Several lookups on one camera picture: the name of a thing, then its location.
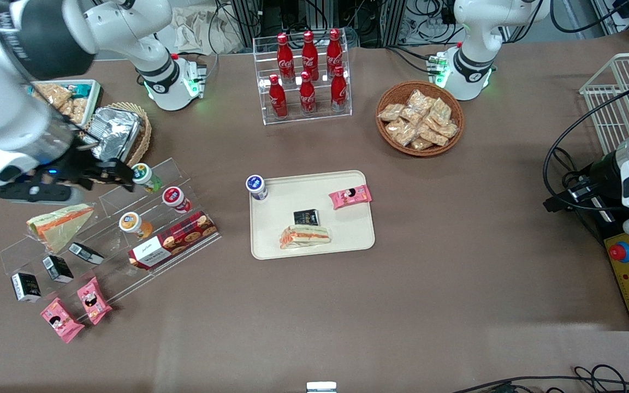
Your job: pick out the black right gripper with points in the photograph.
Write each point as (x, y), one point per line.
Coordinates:
(81, 162)

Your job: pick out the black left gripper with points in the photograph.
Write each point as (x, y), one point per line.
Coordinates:
(601, 173)

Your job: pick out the triangle sandwich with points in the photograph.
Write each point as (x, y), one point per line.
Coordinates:
(60, 226)
(306, 236)

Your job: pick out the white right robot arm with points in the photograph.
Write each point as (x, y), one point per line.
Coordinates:
(3, 109)

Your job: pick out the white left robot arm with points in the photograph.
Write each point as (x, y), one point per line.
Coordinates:
(475, 33)

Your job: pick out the beige plastic serving tray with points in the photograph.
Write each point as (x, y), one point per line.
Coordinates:
(347, 234)

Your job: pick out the green lid drink bottle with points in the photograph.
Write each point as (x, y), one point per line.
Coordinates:
(144, 176)

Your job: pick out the clear acrylic tiered stand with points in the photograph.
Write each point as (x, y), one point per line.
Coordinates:
(123, 207)

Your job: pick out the stacked aluminium foil containers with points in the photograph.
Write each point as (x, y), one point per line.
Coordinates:
(118, 134)

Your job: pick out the oval tan wicker basket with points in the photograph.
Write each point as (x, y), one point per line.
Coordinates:
(144, 139)

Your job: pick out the orange lid drink bottle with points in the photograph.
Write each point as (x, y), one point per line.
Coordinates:
(130, 222)

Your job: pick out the red lid drink bottle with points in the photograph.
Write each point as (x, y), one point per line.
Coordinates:
(173, 196)

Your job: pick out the clear wrapped cracker packet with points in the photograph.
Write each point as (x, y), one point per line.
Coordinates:
(63, 113)
(411, 116)
(418, 100)
(440, 111)
(433, 135)
(402, 132)
(447, 130)
(391, 112)
(78, 111)
(421, 144)
(52, 95)

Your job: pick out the white rectangular plastic bin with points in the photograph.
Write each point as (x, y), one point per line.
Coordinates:
(95, 101)

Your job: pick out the small black drink carton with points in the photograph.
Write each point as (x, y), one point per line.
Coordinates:
(58, 268)
(26, 287)
(86, 254)
(306, 217)

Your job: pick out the red plaid cookie box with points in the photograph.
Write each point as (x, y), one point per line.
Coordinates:
(175, 240)

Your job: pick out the teal snack packet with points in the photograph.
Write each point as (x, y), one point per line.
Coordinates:
(82, 88)

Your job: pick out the pink snack packet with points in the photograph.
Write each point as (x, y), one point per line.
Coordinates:
(350, 197)
(61, 321)
(94, 301)

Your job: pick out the blue lid drink bottle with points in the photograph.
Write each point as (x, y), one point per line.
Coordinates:
(255, 184)

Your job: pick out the round brown wicker basket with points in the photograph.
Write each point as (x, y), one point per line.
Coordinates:
(456, 103)

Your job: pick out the beige cloth bag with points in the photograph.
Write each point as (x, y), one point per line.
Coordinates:
(194, 30)

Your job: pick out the red cola bottle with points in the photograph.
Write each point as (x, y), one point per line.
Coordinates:
(334, 52)
(285, 57)
(338, 93)
(309, 54)
(278, 101)
(307, 98)

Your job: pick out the clear acrylic bottle rack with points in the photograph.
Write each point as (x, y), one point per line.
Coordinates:
(322, 117)

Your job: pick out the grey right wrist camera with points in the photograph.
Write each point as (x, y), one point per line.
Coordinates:
(36, 192)

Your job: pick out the grey aluminium equipment frame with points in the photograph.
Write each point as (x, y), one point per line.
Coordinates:
(374, 19)

